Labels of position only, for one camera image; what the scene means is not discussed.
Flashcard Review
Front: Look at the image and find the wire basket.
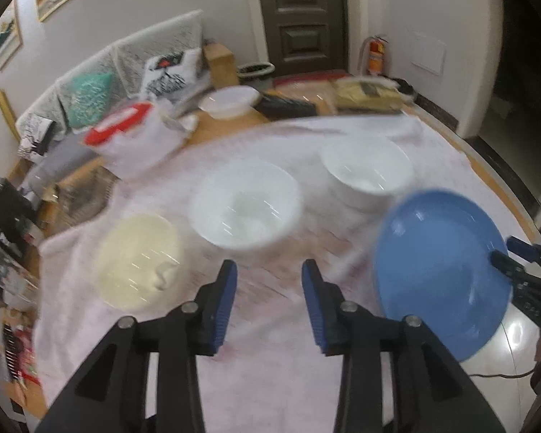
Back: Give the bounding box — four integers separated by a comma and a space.
55, 166, 119, 227

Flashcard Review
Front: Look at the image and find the teal patterned cushion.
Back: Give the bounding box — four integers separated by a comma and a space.
67, 72, 116, 128

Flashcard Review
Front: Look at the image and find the shallow white bowl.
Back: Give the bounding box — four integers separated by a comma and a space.
198, 87, 261, 120

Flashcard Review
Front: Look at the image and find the cream bowl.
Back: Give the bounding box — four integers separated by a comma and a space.
92, 213, 186, 313

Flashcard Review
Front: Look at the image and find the black tray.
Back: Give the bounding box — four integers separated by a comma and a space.
256, 92, 317, 121

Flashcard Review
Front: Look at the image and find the sofa with white lace cover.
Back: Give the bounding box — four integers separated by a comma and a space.
15, 8, 209, 165

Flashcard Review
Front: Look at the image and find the brown cardboard box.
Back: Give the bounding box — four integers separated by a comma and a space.
204, 42, 240, 88

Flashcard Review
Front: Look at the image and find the blue plate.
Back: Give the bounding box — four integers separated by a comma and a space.
373, 189, 513, 364

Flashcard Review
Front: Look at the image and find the black and white cushion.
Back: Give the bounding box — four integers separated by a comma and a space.
143, 49, 204, 99

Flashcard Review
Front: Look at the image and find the large white bowl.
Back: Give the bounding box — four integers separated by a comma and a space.
191, 159, 304, 252

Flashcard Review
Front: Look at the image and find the grey cushion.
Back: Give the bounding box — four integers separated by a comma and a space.
26, 137, 101, 191

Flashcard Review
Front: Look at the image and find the dark brown door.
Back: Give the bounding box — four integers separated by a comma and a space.
254, 0, 349, 76

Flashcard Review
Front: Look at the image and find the black floor cable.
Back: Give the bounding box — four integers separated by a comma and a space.
466, 368, 536, 379

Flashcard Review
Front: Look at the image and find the white wall panel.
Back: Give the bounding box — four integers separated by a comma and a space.
409, 31, 447, 73

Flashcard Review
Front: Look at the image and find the red fire extinguisher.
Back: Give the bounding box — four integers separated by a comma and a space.
360, 35, 389, 76

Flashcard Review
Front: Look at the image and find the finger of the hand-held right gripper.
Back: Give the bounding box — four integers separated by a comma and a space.
491, 251, 541, 340
506, 235, 541, 280

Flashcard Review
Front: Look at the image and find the white container with red lid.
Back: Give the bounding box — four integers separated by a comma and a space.
83, 102, 182, 178

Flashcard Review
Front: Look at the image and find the red door mat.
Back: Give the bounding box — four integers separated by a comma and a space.
272, 71, 344, 89

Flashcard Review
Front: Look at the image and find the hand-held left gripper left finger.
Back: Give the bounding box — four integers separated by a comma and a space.
36, 260, 239, 433

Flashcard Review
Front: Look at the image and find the dark round basket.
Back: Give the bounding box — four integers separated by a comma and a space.
236, 62, 275, 83

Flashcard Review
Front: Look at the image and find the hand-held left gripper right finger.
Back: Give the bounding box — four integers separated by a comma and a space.
301, 260, 506, 433

